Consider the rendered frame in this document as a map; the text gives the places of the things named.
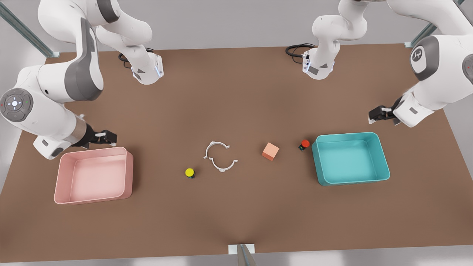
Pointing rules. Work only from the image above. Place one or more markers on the blue storage box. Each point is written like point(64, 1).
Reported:
point(350, 158)

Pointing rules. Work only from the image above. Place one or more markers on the silver frame post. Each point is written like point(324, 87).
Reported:
point(428, 31)
point(26, 31)
point(242, 255)

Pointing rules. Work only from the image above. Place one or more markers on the yellow button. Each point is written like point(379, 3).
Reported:
point(190, 172)

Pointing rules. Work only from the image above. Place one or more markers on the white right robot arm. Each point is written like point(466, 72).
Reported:
point(48, 81)

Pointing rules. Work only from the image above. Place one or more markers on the pink storage box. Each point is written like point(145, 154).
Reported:
point(94, 175)

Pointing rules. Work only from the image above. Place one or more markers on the red button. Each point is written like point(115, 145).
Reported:
point(304, 144)

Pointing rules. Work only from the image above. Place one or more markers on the orange cube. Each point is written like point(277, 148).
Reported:
point(270, 151)

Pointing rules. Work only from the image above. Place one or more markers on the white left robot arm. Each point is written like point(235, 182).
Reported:
point(436, 74)

